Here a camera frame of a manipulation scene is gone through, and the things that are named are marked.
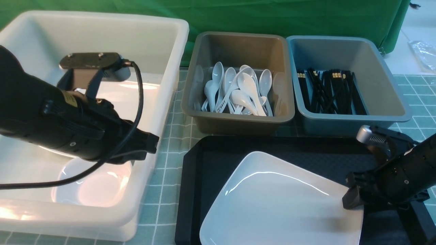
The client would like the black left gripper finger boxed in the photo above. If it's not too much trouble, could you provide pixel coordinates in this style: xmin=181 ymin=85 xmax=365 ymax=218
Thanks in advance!
xmin=112 ymin=151 xmax=147 ymax=165
xmin=131 ymin=130 xmax=159 ymax=153

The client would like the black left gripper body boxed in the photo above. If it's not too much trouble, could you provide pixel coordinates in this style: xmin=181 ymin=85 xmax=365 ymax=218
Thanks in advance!
xmin=43 ymin=90 xmax=138 ymax=162

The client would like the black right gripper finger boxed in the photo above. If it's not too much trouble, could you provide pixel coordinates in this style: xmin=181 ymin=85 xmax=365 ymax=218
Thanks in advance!
xmin=346 ymin=172 xmax=367 ymax=187
xmin=342 ymin=186 xmax=366 ymax=210

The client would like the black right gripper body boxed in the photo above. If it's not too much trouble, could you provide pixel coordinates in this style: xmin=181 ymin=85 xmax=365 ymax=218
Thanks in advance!
xmin=360 ymin=149 xmax=430 ymax=205

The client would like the large white rice plate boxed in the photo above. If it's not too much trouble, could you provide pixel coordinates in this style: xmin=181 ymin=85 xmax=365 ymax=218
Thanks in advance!
xmin=199 ymin=151 xmax=364 ymax=245

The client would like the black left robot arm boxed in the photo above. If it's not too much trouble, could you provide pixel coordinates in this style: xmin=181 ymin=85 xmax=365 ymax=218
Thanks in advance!
xmin=0 ymin=46 xmax=134 ymax=162

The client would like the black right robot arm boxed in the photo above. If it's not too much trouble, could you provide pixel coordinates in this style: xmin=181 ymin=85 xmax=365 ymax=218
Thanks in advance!
xmin=342 ymin=132 xmax=435 ymax=210

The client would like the white square plate in bin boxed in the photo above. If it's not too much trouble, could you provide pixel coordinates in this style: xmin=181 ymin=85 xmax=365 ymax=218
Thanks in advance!
xmin=28 ymin=75 xmax=162 ymax=162

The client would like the white bowl in bin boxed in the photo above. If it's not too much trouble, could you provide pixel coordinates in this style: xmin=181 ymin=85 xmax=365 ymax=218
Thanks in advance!
xmin=51 ymin=161 xmax=133 ymax=207

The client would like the large white plastic bin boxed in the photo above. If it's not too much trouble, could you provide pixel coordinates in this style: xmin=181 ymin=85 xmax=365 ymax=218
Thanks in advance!
xmin=1 ymin=11 xmax=189 ymax=245

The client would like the black serving tray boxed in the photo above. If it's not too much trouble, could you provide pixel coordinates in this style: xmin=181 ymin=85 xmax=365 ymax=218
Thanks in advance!
xmin=174 ymin=136 xmax=436 ymax=245

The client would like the pile of black chopsticks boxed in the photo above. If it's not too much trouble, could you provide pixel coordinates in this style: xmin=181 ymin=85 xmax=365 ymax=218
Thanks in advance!
xmin=296 ymin=68 xmax=369 ymax=116

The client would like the green checkered tablecloth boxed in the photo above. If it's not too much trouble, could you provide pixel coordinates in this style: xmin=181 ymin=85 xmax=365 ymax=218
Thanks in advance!
xmin=0 ymin=67 xmax=436 ymax=245

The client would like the blue-grey plastic chopstick bin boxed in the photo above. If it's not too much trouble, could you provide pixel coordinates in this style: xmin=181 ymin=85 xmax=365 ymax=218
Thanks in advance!
xmin=286 ymin=36 xmax=412 ymax=137

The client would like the pile of white spoons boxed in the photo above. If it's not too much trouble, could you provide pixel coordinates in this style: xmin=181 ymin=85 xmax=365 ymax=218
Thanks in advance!
xmin=194 ymin=62 xmax=274 ymax=117

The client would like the brown plastic spoon bin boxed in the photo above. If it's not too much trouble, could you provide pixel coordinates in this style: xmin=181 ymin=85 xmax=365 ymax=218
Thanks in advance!
xmin=181 ymin=32 xmax=295 ymax=135

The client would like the clear plastic bag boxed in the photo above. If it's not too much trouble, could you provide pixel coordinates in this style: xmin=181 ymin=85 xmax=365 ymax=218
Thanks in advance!
xmin=408 ymin=40 xmax=436 ymax=73

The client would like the green backdrop cloth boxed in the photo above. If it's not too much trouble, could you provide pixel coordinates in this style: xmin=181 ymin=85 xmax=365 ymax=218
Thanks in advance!
xmin=0 ymin=0 xmax=410 ymax=66

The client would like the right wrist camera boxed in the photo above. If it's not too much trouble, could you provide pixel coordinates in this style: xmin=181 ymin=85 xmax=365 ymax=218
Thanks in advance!
xmin=356 ymin=125 xmax=418 ymax=164

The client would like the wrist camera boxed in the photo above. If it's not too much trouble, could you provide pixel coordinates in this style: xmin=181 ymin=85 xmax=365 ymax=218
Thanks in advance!
xmin=356 ymin=125 xmax=418 ymax=164
xmin=57 ymin=52 xmax=131 ymax=99

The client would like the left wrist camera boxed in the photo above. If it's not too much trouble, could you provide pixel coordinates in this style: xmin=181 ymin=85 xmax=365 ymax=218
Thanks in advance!
xmin=57 ymin=52 xmax=131 ymax=99

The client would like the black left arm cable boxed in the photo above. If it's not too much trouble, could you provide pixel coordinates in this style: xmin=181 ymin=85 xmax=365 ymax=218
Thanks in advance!
xmin=0 ymin=60 xmax=144 ymax=190

